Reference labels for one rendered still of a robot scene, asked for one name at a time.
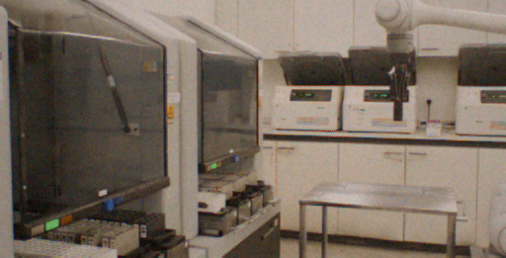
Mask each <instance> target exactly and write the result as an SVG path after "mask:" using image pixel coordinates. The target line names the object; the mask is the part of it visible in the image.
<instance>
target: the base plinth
mask: <svg viewBox="0 0 506 258"><path fill-rule="evenodd" d="M281 237H284V238H292V239H298V230H289V229H281ZM306 239H307V240H315V241H322V232H307V233H306ZM327 242H330V243H331V242H337V243H345V244H352V245H367V246H374V247H381V248H396V249H404V250H411V251H427V252H434V253H447V244H441V243H425V242H417V241H404V240H403V241H396V240H389V239H382V238H368V237H361V236H354V235H339V234H330V233H327ZM456 255H463V256H470V246H456Z"/></svg>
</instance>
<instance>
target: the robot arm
mask: <svg viewBox="0 0 506 258"><path fill-rule="evenodd" d="M375 17H376V19H377V22H378V23H379V24H380V25H381V26H382V27H383V28H384V29H386V50H387V51H390V53H389V54H388V58H387V62H388V64H391V71H390V72H388V73H387V75H388V85H389V93H390V100H391V102H393V121H394V122H402V117H403V102H405V101H406V96H407V89H408V79H409V76H410V73H407V68H406V64H409V63H410V62H411V53H409V51H412V50H413V39H414V37H413V34H414V30H415V29H416V28H417V27H418V26H421V25H443V26H449V27H459V28H464V29H468V30H474V31H483V32H488V33H492V34H498V35H506V15H502V14H490V13H483V12H477V11H470V10H458V9H451V8H446V7H440V6H429V5H425V4H424V3H422V2H420V1H419V0H379V1H378V2H377V4H376V10H375ZM488 232H489V246H484V247H483V248H482V252H484V253H485V256H486V258H506V179H502V180H501V181H499V182H498V183H497V184H496V185H495V186H494V188H493V190H492V191H491V195H490V201H489V212H488Z"/></svg>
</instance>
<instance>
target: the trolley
mask: <svg viewBox="0 0 506 258"><path fill-rule="evenodd" d="M298 204H299V215H298V258H306V205H311V206H321V207H322V243H321V258H327V208H328V207H329V208H349V209H358V210H368V211H387V212H397V213H406V214H411V213H415V214H425V215H447V216H448V239H447V258H456V234H457V221H460V222H467V215H466V211H465V208H464V200H457V199H456V196H455V188H438V187H426V186H414V185H390V184H378V183H366V182H356V183H354V182H342V181H329V180H323V181H321V182H320V183H319V184H317V186H316V187H313V189H312V190H309V192H308V193H307V194H305V195H304V196H303V197H302V198H300V199H299V200H298ZM457 204H462V210H463V215H464V216H458V209H457Z"/></svg>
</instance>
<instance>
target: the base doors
mask: <svg viewBox="0 0 506 258"><path fill-rule="evenodd" d="M263 147H273V148H263V181H265V184H267V185H272V187H274V197H281V229H289V230H298V215H299V204H298V200H299V199H300V198H302V197H303V196H304V195H305V194H307V193H308V192H309V190H312V189H313V187H316V186H317V184H319V183H320V182H321V181H323V180H329V181H342V182H354V183H356V182H366V183H378V184H390V185H414V186H426V187H438V188H455V196H456V199H457V200H464V208H465V211H466V215H467V222H460V221H457V234H456V246H480V247H484V246H489V232H488V212H489V201H490V195H491V191H492V190H493V188H494V186H495V185H496V184H497V183H498V182H499V181H501V180H502V179H506V149H477V148H458V147H439V146H406V149H405V146H394V145H375V144H358V143H315V142H294V141H275V140H263ZM278 147H293V148H294V150H292V149H278ZM386 151H388V152H400V153H402V154H398V153H385V152H386ZM410 152H412V153H427V155H420V154H408V153H410ZM271 153H274V155H272V158H273V161H272V165H270V158H271ZM298 154H310V157H308V156H300V155H298ZM365 157H367V158H379V161H367V160H365ZM477 158H478V181H477ZM400 159H401V160H402V161H401V162H400V161H399V160H400ZM408 159H411V161H410V162H409V161H408ZM476 191H477V211H476ZM475 224H476V242H475ZM403 230H404V241H417V242H425V243H441V244H447V239H448V216H447V215H425V214H415V213H411V214H406V213H397V212H387V211H368V210H358V209H349V208H329V207H328V208H327V233H330V234H339V235H354V236H361V237H368V238H382V239H389V240H396V241H403ZM306 232H322V207H321V206H311V205H306Z"/></svg>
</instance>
